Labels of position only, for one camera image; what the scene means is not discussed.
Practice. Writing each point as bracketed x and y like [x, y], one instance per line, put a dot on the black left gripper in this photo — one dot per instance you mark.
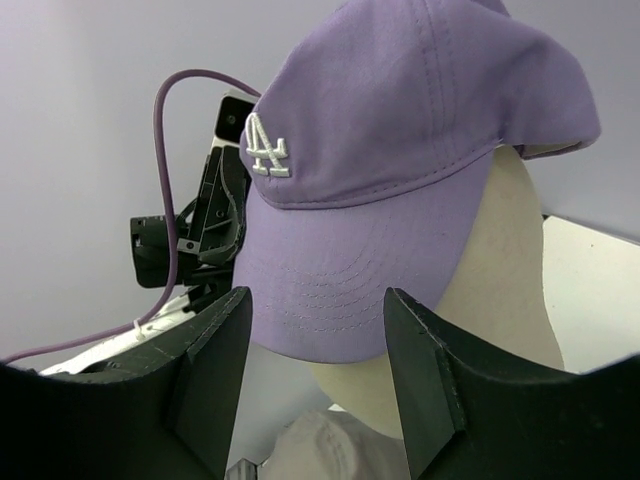
[166, 408]

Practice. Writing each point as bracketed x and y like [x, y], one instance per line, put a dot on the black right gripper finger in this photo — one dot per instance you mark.
[471, 410]

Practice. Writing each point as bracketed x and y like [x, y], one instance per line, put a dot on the grey bucket hat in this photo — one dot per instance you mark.
[332, 445]

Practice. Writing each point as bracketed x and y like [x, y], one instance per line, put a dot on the purple baseball cap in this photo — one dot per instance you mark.
[369, 153]

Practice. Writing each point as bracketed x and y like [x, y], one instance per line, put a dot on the beige mannequin head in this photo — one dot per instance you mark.
[496, 293]

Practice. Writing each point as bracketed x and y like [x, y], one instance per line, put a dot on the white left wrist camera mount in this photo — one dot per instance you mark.
[234, 108]

